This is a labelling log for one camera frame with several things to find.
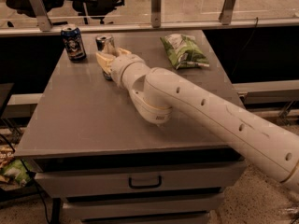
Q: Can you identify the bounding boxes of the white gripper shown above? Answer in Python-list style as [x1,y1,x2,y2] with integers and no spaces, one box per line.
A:
[95,48,146,89]

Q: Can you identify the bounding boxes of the silver redbull can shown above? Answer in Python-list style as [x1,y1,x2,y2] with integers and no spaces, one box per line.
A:
[95,34,115,80]

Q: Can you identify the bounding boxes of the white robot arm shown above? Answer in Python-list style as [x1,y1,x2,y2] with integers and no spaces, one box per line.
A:
[96,49,299,192]

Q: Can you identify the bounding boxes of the dark blue soda can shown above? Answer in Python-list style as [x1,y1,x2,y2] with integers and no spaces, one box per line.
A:
[61,24,86,62]

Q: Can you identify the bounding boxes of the green chip bag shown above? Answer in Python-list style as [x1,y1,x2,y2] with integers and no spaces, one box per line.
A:
[161,34,209,70]

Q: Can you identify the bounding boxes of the grey drawer cabinet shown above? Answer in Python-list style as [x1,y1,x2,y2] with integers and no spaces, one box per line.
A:
[16,34,246,224]

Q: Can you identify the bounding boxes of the snack bags on floor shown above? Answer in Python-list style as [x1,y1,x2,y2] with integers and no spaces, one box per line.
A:
[0,147,32,187]

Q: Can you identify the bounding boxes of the middle metal bracket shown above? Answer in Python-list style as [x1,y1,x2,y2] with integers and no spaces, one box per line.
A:
[151,0,162,28]

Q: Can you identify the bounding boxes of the metal bracket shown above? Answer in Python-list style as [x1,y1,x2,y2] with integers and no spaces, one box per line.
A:
[29,0,52,32]
[151,0,162,28]
[219,0,236,25]

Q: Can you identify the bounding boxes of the left metal bracket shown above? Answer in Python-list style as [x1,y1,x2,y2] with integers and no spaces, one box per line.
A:
[29,0,52,32]

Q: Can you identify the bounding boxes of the right metal bracket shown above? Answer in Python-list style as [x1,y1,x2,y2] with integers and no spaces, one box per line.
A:
[219,0,236,25]

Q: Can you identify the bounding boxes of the black drawer handle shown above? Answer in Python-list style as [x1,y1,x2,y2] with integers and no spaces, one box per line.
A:
[128,175,163,189]

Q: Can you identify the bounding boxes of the black floor cable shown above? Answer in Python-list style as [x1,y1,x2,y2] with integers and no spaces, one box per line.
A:
[0,133,52,224]

